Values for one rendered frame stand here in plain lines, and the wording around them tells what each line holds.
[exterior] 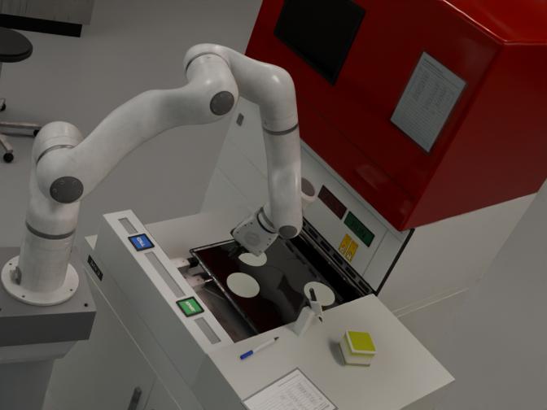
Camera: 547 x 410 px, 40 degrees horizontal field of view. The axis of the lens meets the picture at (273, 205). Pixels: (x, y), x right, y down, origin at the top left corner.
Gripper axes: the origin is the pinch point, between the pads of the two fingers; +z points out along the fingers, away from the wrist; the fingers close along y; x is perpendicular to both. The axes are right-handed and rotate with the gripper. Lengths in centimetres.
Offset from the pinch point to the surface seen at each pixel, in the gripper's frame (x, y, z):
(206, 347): -34.9, 6.0, 1.8
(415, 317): 43, 69, 4
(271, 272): 10.9, 14.3, 5.6
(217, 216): 35.8, -6.1, 21.7
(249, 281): 2.6, 9.8, 7.1
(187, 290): -18.9, -4.8, 5.9
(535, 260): 242, 181, 42
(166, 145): 188, -36, 121
